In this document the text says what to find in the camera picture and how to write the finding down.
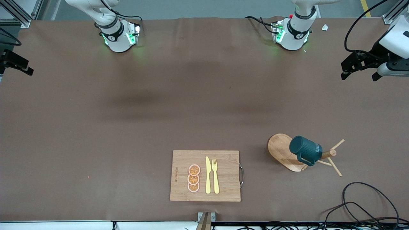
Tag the metal table bracket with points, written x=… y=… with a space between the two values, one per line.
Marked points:
x=206 y=218

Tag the orange slice toy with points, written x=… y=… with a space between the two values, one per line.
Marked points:
x=193 y=179

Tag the white table edge rail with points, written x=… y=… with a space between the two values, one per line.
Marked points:
x=64 y=225

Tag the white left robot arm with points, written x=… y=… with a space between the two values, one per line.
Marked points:
x=295 y=32

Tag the bamboo cutting board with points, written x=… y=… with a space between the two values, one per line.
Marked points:
x=223 y=188

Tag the brown table cover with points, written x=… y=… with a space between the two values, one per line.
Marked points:
x=96 y=143

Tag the dark green ribbed cup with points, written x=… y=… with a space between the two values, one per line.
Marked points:
x=306 y=150

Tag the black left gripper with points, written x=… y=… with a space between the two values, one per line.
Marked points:
x=377 y=53

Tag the yellow plastic knife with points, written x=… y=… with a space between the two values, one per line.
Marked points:
x=208 y=179

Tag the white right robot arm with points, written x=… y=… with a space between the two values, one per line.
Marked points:
x=116 y=35

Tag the small white paper scrap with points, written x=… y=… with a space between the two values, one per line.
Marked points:
x=325 y=27

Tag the yellow plastic fork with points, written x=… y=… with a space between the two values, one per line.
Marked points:
x=216 y=182

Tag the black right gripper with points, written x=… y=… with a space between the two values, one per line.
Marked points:
x=7 y=57

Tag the aluminium frame profile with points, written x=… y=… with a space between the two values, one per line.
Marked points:
x=394 y=12
x=19 y=14

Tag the wooden mug tree stand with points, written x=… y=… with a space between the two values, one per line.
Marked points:
x=281 y=150

